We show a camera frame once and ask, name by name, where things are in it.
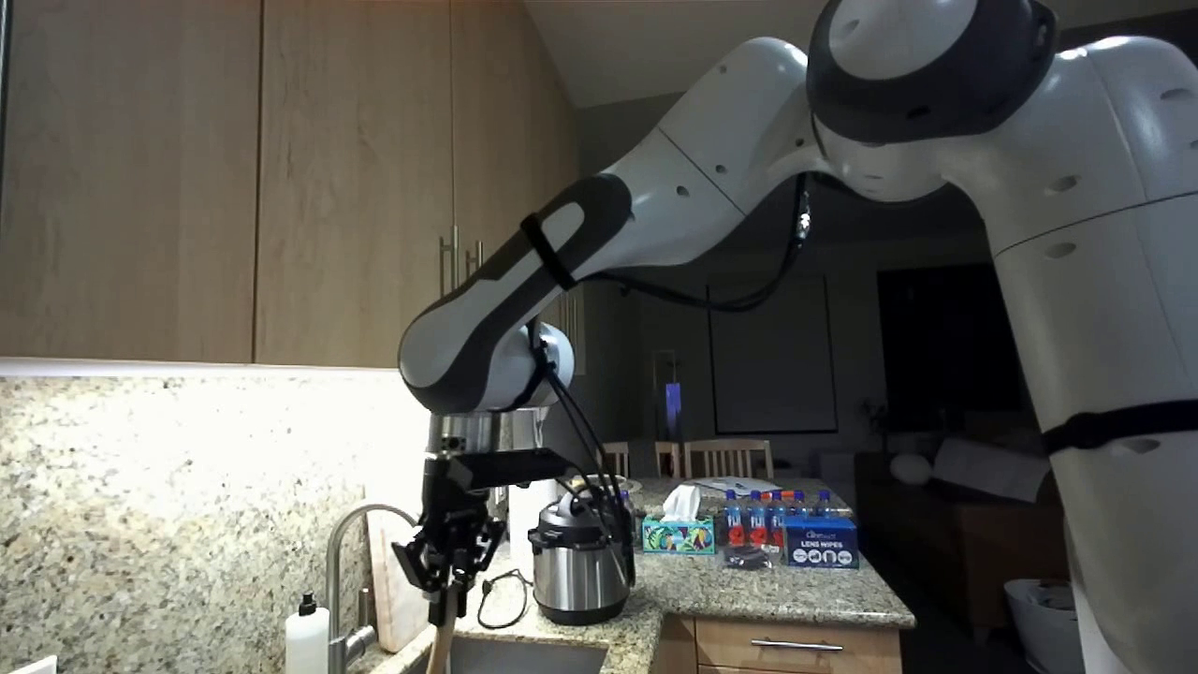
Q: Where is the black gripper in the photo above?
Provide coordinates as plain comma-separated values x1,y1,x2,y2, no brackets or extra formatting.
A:
389,450,509,604

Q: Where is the wooden cooking stick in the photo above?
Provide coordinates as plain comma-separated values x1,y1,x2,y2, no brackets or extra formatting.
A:
426,597,459,674

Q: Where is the white paper towel roll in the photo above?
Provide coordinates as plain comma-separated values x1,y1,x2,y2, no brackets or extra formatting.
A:
500,481,557,577

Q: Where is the stainless steel sink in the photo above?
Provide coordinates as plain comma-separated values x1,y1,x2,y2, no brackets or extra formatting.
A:
369,628,612,674

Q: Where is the brushed metal gooseneck faucet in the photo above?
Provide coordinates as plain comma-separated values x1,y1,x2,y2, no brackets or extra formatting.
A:
322,503,424,674

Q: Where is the steel pressure cooker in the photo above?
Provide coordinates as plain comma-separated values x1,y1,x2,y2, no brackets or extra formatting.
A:
523,487,640,628

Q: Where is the white soap bottle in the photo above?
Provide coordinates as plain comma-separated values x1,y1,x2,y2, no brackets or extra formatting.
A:
280,592,332,674

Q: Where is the teal tissue box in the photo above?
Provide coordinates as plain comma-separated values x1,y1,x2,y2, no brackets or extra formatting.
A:
636,482,721,558

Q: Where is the wooden base cabinet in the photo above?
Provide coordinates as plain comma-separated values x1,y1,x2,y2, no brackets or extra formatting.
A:
671,612,911,674

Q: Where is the red label bottle pack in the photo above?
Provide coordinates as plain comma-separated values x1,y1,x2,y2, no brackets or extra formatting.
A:
717,482,793,574

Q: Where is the blue wrapped bottle pack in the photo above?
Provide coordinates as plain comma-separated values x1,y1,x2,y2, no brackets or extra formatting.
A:
783,487,864,574

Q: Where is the light wood upper cabinet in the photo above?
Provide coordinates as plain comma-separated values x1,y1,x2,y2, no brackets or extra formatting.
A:
0,0,585,371

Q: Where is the small round white cushion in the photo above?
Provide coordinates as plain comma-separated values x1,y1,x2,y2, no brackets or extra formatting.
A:
888,450,936,487

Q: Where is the dark sofa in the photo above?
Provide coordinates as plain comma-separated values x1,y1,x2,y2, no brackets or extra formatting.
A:
856,428,1062,628

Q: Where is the large white cushion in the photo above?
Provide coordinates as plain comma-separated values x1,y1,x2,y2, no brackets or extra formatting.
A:
931,435,1057,505

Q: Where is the white basket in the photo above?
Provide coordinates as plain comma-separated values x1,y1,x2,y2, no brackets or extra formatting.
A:
1004,574,1084,674

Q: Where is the black velcro cable strap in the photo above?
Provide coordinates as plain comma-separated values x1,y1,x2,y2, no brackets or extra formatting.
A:
515,211,579,294
1039,395,1198,461

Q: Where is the metal drawer handle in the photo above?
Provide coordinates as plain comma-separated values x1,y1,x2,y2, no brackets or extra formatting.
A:
746,637,844,656

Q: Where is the large grey wall screen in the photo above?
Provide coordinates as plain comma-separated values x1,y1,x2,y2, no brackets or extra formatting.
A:
707,272,841,438

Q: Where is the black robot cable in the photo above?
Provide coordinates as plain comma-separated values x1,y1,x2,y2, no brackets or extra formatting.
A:
528,169,818,592

